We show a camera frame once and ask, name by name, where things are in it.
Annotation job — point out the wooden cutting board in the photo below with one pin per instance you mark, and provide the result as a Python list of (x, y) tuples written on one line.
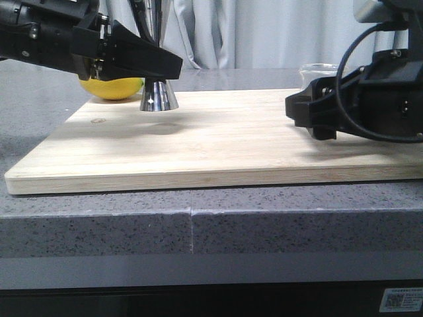
[(214, 138)]

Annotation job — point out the glass beaker with liquid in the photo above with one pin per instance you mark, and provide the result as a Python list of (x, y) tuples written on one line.
[(312, 71)]

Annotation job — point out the grey curtain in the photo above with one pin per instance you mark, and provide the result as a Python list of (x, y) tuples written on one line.
[(260, 34)]

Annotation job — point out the steel double jigger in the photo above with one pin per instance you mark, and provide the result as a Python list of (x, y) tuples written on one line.
[(151, 21)]

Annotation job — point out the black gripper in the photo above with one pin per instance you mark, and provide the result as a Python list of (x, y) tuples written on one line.
[(382, 101), (67, 36)]

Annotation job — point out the yellow lemon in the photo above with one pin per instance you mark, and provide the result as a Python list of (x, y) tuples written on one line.
[(117, 89)]

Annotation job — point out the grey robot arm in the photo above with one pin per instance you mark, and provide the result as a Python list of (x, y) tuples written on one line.
[(387, 16)]

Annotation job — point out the white QR code label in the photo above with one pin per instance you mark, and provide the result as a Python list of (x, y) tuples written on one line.
[(401, 300)]

